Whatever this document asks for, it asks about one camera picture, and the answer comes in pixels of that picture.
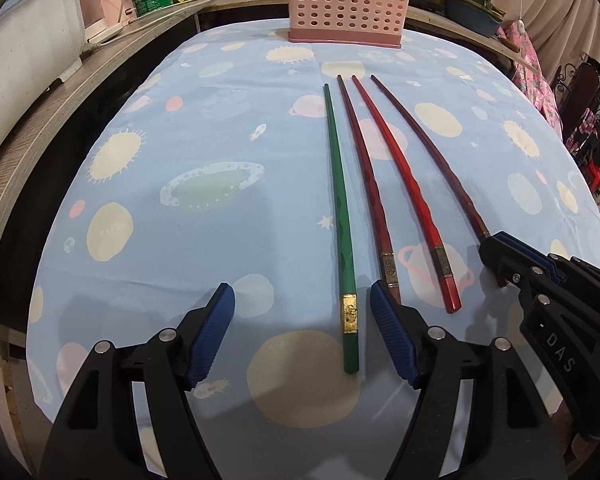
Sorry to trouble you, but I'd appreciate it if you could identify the pink floral garment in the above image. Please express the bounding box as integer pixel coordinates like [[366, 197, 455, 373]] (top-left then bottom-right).
[[498, 21, 562, 139]]

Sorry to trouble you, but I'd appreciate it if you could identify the beige curtain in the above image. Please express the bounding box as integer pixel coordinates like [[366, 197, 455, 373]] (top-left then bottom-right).
[[492, 0, 600, 80]]

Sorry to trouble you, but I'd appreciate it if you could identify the pink plastic utensil basket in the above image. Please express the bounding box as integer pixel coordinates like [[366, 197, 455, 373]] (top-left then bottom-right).
[[288, 0, 408, 48]]

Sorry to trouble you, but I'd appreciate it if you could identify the light blue planet tablecloth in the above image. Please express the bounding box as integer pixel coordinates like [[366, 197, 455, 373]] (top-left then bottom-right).
[[27, 20, 600, 479]]

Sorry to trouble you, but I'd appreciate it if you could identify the green chopstick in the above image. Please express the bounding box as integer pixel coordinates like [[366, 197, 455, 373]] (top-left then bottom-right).
[[323, 84, 360, 375]]

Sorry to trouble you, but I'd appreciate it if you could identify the dark red chopstick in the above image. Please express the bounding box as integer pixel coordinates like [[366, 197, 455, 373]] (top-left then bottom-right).
[[370, 75, 490, 242]]

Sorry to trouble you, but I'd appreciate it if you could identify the bright red chopstick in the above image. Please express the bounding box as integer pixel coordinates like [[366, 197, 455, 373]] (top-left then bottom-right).
[[352, 76, 462, 314]]

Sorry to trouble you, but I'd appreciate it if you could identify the dark maroon chopstick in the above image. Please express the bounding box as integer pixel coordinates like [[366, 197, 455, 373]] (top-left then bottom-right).
[[337, 75, 401, 304]]

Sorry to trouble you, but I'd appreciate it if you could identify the blue white dish rack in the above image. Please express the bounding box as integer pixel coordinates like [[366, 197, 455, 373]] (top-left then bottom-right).
[[0, 0, 85, 146]]

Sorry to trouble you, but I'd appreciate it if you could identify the white power cord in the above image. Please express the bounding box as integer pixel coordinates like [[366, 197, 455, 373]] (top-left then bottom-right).
[[82, 1, 202, 53]]

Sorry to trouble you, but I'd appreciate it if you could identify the red plastic stool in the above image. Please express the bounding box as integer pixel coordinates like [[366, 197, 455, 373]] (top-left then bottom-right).
[[583, 159, 600, 195]]

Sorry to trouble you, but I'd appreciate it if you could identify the dark teal basin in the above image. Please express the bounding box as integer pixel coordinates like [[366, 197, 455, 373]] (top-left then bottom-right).
[[444, 0, 505, 37]]

